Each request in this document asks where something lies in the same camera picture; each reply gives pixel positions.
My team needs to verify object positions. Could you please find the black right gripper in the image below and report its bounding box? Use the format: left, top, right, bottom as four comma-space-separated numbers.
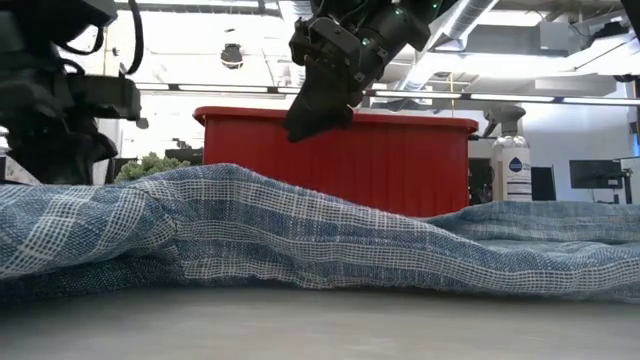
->
283, 15, 386, 144

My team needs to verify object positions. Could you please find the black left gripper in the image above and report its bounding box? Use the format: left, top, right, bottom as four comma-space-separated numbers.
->
0, 74, 144, 186

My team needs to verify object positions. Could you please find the blue white-striped button shirt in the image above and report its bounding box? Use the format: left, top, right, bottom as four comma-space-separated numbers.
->
0, 163, 640, 306

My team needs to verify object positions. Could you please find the red plastic laundry bin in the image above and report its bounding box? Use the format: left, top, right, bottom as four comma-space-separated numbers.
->
193, 105, 480, 219

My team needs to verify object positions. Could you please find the long ceiling light strip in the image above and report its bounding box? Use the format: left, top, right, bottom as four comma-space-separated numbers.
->
134, 82, 640, 106

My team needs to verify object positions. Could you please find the small green succulent plant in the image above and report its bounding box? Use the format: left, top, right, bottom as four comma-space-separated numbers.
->
114, 152, 191, 184

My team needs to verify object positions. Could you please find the clear spray bottle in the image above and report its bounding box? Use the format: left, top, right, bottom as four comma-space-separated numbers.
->
482, 104, 534, 203

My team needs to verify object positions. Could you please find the black computer monitor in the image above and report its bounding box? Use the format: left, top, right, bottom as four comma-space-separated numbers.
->
530, 166, 557, 202
568, 158, 626, 190

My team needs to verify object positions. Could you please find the black ceiling dome camera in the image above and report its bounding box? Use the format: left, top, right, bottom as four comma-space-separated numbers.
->
219, 43, 245, 70

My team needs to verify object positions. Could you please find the silver ventilation duct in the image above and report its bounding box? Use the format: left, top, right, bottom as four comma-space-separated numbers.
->
394, 0, 501, 99

